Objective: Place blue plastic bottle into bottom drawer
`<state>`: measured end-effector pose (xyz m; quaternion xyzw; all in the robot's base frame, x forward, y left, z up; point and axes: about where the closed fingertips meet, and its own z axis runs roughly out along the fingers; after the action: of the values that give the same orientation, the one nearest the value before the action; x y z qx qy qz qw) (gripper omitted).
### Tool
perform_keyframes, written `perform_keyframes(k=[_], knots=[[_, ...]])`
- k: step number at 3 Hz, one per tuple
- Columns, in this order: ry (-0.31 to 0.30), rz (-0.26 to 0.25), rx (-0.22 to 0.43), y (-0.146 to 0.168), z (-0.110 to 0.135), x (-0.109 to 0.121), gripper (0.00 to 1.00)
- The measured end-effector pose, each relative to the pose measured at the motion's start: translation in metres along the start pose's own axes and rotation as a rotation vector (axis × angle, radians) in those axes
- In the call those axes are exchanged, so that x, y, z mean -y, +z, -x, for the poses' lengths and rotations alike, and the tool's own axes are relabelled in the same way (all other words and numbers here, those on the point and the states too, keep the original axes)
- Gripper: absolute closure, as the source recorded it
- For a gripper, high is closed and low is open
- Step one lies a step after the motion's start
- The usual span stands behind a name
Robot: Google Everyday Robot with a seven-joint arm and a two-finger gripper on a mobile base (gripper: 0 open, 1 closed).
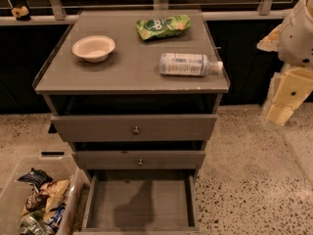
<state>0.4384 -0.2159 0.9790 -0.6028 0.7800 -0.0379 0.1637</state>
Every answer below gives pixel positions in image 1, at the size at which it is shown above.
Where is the blue snack packet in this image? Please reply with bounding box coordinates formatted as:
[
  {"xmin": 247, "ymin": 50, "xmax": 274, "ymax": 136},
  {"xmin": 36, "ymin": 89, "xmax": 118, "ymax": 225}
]
[{"xmin": 46, "ymin": 206, "xmax": 66, "ymax": 232}]

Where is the white paper bowl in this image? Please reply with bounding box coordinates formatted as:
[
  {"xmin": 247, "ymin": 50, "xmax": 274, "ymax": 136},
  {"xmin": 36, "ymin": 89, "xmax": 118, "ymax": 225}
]
[{"xmin": 72, "ymin": 35, "xmax": 115, "ymax": 63}]

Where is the metal window railing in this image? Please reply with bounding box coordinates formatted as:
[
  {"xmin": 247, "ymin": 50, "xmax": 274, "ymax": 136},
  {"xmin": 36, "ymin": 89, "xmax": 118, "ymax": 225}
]
[{"xmin": 0, "ymin": 0, "xmax": 313, "ymax": 27}]

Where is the grey top drawer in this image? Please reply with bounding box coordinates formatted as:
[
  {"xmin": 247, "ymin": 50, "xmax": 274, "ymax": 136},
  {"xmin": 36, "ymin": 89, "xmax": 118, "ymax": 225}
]
[{"xmin": 51, "ymin": 115, "xmax": 217, "ymax": 142}]

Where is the green soda can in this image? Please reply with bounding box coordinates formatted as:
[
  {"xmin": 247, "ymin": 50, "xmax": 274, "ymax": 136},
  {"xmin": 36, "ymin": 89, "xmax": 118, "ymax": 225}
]
[{"xmin": 20, "ymin": 213, "xmax": 55, "ymax": 235}]

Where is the tan snack bag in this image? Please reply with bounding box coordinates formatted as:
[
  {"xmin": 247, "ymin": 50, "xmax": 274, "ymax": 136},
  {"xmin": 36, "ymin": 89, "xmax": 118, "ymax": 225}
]
[{"xmin": 40, "ymin": 179, "xmax": 69, "ymax": 212}]

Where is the dark blue snack bag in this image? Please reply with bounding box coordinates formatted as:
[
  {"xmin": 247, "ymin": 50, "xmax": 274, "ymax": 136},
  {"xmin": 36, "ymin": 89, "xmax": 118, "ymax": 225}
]
[{"xmin": 17, "ymin": 168, "xmax": 53, "ymax": 192}]

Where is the grey open bottom drawer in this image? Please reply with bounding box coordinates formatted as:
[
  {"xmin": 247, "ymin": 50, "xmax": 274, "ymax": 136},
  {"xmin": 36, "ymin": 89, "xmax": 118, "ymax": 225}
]
[{"xmin": 73, "ymin": 169, "xmax": 201, "ymax": 235}]

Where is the grey middle drawer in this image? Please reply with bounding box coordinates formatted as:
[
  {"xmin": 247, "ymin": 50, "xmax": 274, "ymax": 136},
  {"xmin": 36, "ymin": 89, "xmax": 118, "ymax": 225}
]
[{"xmin": 72, "ymin": 151, "xmax": 205, "ymax": 169}]

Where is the green snack bag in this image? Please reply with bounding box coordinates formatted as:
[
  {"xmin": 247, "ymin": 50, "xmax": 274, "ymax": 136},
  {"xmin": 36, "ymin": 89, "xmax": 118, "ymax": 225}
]
[{"xmin": 136, "ymin": 15, "xmax": 191, "ymax": 41}]

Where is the blue plastic bottle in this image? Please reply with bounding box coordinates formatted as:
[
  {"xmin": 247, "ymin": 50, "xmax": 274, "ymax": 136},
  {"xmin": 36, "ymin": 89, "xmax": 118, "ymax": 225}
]
[{"xmin": 159, "ymin": 53, "xmax": 223, "ymax": 77}]

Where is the clear plastic storage bin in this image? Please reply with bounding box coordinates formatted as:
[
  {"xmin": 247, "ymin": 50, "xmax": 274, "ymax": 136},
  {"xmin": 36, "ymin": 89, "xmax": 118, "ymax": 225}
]
[{"xmin": 0, "ymin": 156, "xmax": 84, "ymax": 235}]

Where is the small yellow black object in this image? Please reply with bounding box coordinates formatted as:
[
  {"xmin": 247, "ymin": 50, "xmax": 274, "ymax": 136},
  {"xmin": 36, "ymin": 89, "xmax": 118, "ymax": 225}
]
[{"xmin": 11, "ymin": 5, "xmax": 31, "ymax": 21}]

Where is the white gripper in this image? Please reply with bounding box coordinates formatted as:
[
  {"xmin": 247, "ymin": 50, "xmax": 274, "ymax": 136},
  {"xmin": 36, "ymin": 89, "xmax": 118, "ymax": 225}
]
[{"xmin": 256, "ymin": 0, "xmax": 313, "ymax": 125}]

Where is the brown snack bag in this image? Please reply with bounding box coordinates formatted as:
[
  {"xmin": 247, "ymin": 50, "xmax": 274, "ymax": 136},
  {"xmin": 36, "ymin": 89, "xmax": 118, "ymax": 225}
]
[{"xmin": 22, "ymin": 191, "xmax": 48, "ymax": 215}]

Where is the grey drawer cabinet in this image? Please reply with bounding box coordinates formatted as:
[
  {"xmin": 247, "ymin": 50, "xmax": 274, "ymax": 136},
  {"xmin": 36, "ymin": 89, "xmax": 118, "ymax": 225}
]
[{"xmin": 31, "ymin": 9, "xmax": 231, "ymax": 235}]

